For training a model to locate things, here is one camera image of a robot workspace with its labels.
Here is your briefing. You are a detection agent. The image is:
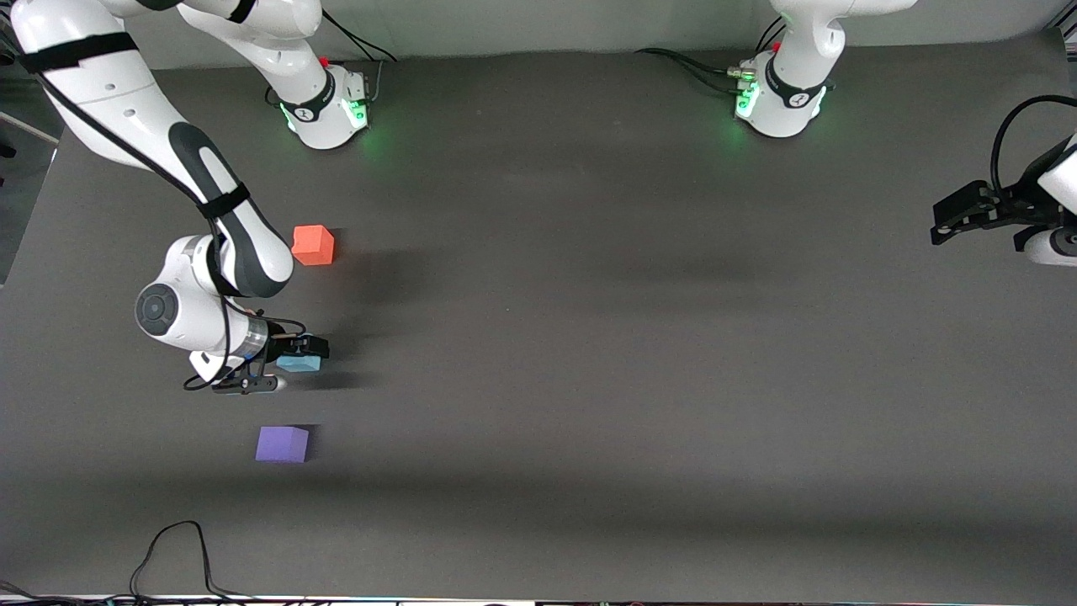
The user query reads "purple foam block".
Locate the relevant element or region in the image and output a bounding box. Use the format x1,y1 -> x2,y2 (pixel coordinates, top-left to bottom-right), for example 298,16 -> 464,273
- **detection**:
255,425 -> 310,465

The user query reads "orange foam block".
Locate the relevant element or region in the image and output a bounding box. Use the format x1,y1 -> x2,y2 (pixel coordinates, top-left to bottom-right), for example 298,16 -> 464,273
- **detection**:
291,225 -> 336,267

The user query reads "dark grey table mat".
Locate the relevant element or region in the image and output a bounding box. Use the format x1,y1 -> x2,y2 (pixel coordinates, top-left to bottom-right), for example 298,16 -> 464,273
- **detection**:
0,29 -> 1077,603

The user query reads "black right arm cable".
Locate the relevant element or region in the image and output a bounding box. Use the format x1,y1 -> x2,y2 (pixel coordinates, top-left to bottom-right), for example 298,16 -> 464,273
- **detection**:
13,34 -> 309,393

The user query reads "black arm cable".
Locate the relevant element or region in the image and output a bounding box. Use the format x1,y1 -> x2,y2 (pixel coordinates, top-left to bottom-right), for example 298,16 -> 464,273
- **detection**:
13,34 -> 309,393
990,94 -> 1077,196

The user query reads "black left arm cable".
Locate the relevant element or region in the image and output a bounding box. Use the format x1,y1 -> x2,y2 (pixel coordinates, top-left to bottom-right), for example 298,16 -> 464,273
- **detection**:
990,94 -> 1077,196

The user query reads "black looped cable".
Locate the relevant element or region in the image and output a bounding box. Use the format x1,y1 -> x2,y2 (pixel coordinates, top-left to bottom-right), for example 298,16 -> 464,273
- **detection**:
129,520 -> 279,603

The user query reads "black right base cable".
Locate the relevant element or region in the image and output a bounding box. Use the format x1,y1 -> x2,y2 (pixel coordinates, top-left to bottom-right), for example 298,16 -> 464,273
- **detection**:
322,7 -> 398,104

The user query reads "black base cable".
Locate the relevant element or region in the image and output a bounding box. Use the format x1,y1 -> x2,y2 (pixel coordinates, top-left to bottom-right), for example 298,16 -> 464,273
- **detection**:
634,17 -> 788,96
322,7 -> 398,104

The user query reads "black left base cable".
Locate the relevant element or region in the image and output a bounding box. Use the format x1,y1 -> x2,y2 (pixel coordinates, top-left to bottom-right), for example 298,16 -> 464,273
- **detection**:
634,17 -> 788,96

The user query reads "black table edge cable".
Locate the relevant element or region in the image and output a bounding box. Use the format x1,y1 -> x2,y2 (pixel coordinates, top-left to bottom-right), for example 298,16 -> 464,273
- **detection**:
0,579 -> 135,605

